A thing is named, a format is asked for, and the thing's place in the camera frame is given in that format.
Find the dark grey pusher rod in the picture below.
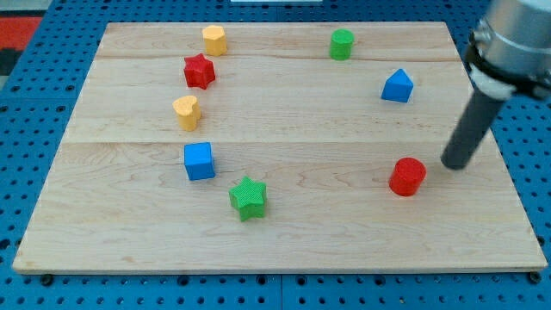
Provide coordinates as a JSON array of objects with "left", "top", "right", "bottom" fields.
[{"left": 440, "top": 89, "right": 505, "bottom": 171}]

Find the red cylinder block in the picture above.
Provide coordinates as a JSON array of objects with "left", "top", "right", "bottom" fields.
[{"left": 388, "top": 157, "right": 427, "bottom": 196}]

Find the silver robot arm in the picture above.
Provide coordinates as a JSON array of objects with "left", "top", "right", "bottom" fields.
[{"left": 441, "top": 0, "right": 550, "bottom": 171}]

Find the green star block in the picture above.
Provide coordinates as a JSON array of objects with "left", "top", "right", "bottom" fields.
[{"left": 228, "top": 176, "right": 267, "bottom": 221}]

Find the red star block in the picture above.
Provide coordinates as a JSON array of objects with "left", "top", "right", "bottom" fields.
[{"left": 183, "top": 53, "right": 216, "bottom": 90}]

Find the blue triangle block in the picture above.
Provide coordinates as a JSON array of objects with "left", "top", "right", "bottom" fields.
[{"left": 381, "top": 69, "right": 414, "bottom": 103}]

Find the green cylinder block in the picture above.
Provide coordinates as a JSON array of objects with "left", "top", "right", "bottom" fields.
[{"left": 329, "top": 28, "right": 355, "bottom": 60}]

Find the light wooden board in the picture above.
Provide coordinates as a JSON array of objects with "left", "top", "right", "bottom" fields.
[{"left": 13, "top": 22, "right": 548, "bottom": 275}]

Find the yellow hexagon block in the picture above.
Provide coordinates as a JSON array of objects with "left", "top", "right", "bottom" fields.
[{"left": 201, "top": 25, "right": 227, "bottom": 56}]

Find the blue cube block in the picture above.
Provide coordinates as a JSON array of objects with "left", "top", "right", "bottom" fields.
[{"left": 183, "top": 142, "right": 215, "bottom": 181}]

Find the yellow heart block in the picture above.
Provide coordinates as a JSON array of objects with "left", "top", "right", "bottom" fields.
[{"left": 172, "top": 96, "right": 201, "bottom": 132}]

